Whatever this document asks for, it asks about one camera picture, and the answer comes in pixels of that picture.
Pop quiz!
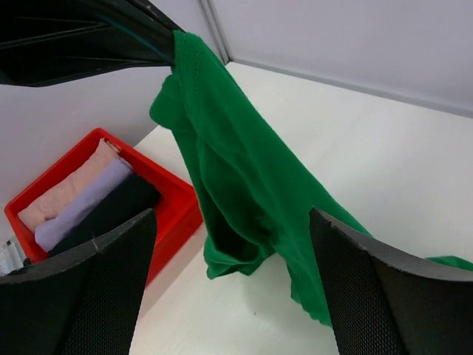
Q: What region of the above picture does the red plastic bin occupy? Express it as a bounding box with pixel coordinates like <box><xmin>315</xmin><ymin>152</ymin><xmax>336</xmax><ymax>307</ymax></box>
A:
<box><xmin>4</xmin><ymin>126</ymin><xmax>203</xmax><ymax>283</ymax></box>

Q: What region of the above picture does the lavender rolled t shirt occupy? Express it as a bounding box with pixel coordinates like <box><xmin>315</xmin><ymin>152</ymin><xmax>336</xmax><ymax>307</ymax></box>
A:
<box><xmin>35</xmin><ymin>158</ymin><xmax>134</xmax><ymax>252</ymax></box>

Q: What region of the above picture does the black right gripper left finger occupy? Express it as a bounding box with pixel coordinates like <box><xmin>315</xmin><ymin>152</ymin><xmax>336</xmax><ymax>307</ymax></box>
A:
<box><xmin>1</xmin><ymin>209</ymin><xmax>157</xmax><ymax>354</ymax></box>

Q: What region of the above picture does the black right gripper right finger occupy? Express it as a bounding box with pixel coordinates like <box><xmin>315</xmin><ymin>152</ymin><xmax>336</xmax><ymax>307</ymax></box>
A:
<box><xmin>310</xmin><ymin>209</ymin><xmax>472</xmax><ymax>354</ymax></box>

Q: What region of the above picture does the black rolled t shirt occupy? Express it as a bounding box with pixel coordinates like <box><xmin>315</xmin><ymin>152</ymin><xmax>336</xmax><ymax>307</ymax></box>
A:
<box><xmin>47</xmin><ymin>173</ymin><xmax>161</xmax><ymax>257</ymax></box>

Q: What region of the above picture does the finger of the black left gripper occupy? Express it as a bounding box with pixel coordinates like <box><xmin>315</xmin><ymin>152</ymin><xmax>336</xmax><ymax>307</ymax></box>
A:
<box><xmin>1</xmin><ymin>1</ymin><xmax>181</xmax><ymax>63</ymax></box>
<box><xmin>1</xmin><ymin>35</ymin><xmax>174</xmax><ymax>87</ymax></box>

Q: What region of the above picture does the green t shirt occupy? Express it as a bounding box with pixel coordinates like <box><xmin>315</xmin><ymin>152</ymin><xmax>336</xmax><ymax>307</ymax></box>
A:
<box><xmin>149</xmin><ymin>30</ymin><xmax>473</xmax><ymax>328</ymax></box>

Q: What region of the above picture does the pink rolled t shirt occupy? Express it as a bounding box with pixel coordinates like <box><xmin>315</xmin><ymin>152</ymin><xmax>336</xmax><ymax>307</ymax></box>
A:
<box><xmin>18</xmin><ymin>138</ymin><xmax>120</xmax><ymax>231</ymax></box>

